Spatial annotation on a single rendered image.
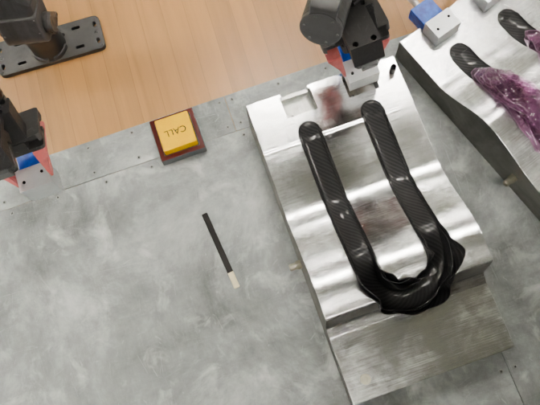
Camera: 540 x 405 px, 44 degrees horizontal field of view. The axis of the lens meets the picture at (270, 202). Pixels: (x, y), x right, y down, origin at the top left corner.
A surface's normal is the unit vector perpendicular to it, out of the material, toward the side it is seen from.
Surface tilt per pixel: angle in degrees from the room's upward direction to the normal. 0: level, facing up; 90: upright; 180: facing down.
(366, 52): 70
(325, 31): 77
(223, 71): 0
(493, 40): 0
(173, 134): 0
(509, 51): 22
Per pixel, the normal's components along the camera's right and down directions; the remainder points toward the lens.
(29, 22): 0.08, 0.82
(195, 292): -0.04, -0.25
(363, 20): -0.28, -0.51
